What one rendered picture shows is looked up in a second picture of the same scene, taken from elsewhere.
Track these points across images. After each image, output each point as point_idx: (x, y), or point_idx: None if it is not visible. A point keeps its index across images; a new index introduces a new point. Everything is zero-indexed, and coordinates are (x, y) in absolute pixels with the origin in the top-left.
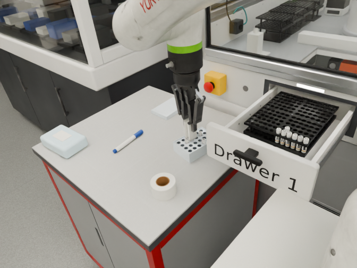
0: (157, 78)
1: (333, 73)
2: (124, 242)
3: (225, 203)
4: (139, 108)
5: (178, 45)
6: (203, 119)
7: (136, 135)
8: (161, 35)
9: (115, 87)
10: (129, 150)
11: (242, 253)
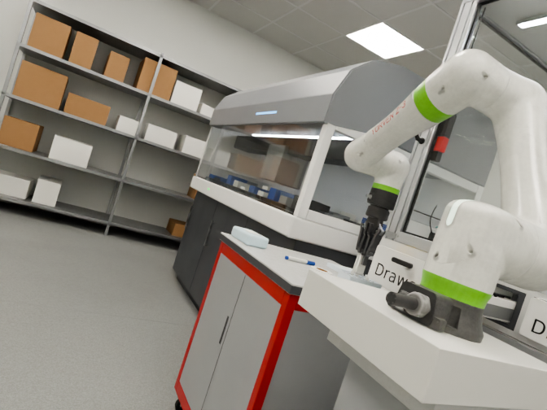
0: None
1: None
2: (258, 311)
3: None
4: (317, 260)
5: (381, 182)
6: None
7: (308, 261)
8: (374, 156)
9: (301, 246)
10: (298, 263)
11: (370, 288)
